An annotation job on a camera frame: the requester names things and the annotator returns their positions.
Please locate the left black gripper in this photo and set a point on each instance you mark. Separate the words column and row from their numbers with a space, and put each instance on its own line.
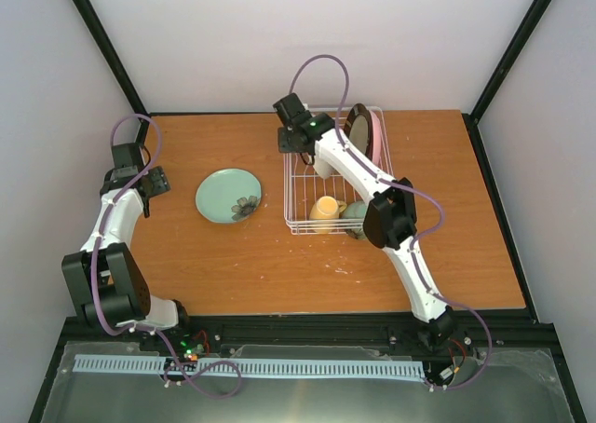
column 160, row 184

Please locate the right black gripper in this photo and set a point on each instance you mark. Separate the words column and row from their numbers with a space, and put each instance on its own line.
column 282, row 144

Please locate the teal bottom bowl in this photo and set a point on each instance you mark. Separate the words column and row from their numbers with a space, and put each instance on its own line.
column 322, row 165

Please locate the dark striped plate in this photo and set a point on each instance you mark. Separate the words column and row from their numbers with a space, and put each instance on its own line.
column 358, row 129

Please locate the teal flower plate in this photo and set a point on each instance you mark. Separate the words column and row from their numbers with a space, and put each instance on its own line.
column 228, row 196

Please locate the yellow mug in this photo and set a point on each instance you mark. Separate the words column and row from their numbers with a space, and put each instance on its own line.
column 326, row 209

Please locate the pink plate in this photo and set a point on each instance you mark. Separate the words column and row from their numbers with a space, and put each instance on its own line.
column 375, row 142

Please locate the teal ceramic bowl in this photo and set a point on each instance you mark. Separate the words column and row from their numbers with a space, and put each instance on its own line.
column 354, row 215

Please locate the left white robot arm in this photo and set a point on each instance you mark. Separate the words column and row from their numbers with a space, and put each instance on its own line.
column 104, row 273

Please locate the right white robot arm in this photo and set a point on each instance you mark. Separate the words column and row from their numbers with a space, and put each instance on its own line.
column 390, row 220

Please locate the white wire dish rack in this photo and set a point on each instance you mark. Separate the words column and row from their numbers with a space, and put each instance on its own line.
column 302, row 187

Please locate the black aluminium frame rail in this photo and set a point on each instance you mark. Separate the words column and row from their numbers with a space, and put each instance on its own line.
column 391, row 333

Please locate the light blue cable duct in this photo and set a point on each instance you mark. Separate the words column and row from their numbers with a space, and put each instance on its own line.
column 252, row 368

